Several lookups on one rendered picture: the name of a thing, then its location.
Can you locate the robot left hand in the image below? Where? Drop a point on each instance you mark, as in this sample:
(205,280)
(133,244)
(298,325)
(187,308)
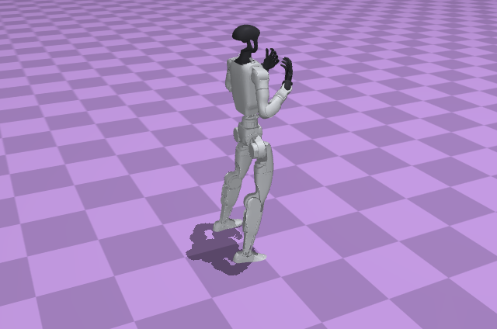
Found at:
(269,61)

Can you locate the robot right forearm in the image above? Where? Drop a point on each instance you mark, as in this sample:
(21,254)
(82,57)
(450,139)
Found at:
(277,100)

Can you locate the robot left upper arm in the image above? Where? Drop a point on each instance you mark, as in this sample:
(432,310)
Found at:
(228,76)

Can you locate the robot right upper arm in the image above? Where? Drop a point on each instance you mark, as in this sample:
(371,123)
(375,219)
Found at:
(260,77)

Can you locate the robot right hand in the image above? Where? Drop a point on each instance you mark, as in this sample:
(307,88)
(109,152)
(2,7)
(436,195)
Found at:
(289,72)

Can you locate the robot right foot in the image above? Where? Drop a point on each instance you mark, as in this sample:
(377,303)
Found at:
(239,257)

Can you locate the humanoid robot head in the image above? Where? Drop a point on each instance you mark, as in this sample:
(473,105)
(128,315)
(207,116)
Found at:
(245,33)

